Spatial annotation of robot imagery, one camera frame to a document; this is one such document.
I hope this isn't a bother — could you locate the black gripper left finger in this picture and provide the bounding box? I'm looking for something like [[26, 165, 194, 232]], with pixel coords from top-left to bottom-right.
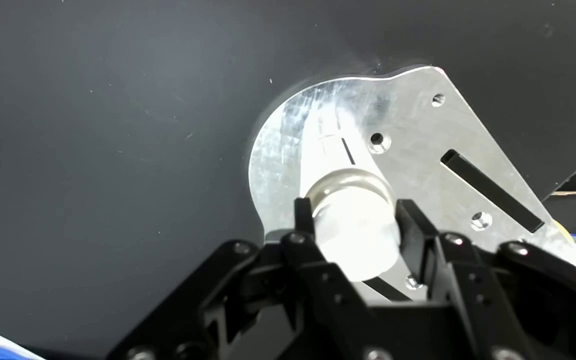
[[106, 197, 396, 360]]

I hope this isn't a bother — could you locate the white plastic bottle with label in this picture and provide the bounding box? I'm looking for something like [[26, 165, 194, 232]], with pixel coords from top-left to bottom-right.
[[295, 107, 401, 284]]

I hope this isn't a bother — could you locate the silver slotted metal plate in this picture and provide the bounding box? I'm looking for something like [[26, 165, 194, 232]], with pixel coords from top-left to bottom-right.
[[245, 65, 576, 303]]

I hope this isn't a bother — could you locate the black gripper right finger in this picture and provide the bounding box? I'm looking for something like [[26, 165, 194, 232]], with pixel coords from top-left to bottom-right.
[[394, 198, 576, 360]]

